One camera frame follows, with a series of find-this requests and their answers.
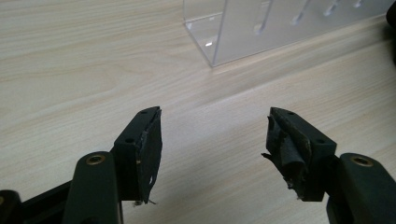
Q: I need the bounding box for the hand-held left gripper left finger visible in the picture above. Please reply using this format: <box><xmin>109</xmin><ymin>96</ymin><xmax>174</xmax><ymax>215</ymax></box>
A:
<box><xmin>111</xmin><ymin>105</ymin><xmax>163</xmax><ymax>207</ymax></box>

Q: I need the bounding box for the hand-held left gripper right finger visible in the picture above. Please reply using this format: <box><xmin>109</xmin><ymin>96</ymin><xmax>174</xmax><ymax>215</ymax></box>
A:
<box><xmin>261</xmin><ymin>106</ymin><xmax>339</xmax><ymax>203</ymax></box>

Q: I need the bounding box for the clear acrylic peg rack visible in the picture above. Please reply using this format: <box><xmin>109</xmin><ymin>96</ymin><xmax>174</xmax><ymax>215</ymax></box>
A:
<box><xmin>182</xmin><ymin>0</ymin><xmax>396</xmax><ymax>68</ymax></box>

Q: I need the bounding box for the dark object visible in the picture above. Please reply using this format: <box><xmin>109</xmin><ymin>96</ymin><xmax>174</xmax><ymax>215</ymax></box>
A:
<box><xmin>386</xmin><ymin>1</ymin><xmax>396</xmax><ymax>30</ymax></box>

